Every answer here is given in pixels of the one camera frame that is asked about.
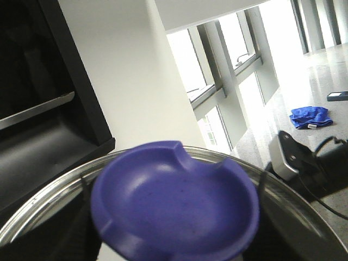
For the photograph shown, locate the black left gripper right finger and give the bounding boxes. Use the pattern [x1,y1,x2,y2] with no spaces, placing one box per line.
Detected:
[243,173,303,261]

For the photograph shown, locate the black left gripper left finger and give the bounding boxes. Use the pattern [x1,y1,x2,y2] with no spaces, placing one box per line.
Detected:
[1,180,101,260]

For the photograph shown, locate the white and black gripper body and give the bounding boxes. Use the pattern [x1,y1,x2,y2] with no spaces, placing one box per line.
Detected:
[266,130,347,200]

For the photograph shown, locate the glass lid with blue knob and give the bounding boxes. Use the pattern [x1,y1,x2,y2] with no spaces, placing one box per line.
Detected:
[1,141,347,260]

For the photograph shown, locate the blue cloth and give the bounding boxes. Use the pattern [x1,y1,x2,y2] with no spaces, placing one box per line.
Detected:
[289,106,333,129]

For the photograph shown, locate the dark flat box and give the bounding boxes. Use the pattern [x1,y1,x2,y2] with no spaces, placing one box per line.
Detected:
[327,91,348,102]

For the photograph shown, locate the black cable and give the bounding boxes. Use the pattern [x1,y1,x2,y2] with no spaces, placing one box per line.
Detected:
[299,135,348,220]

